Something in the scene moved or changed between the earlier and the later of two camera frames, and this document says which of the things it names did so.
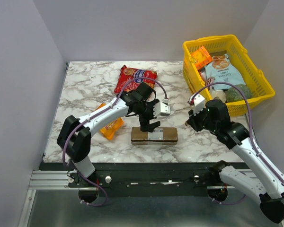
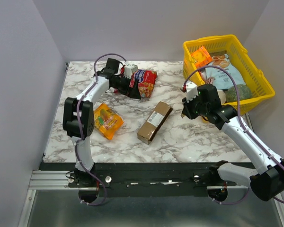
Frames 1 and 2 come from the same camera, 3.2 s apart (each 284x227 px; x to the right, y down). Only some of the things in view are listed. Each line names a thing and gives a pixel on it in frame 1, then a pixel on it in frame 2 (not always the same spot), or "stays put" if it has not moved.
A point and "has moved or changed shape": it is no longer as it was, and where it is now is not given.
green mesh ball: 233,95 stays put
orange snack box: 201,57 stays put
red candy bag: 127,74 stays put
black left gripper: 145,126 to 133,92
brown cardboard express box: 159,136 has moved or changed shape
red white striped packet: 209,81 stays put
